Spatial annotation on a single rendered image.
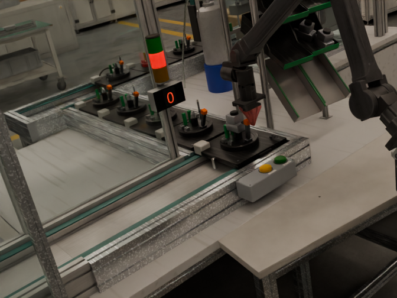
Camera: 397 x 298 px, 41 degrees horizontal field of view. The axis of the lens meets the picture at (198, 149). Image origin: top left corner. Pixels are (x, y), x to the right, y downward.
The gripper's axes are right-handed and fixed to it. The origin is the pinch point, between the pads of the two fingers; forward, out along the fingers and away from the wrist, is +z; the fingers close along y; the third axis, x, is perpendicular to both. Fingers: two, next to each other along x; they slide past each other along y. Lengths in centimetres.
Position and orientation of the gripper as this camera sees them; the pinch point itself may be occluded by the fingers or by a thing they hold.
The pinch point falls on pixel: (252, 123)
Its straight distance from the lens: 183.4
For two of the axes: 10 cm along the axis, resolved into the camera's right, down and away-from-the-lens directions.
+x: 6.3, 2.1, -7.5
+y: -7.6, 3.9, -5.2
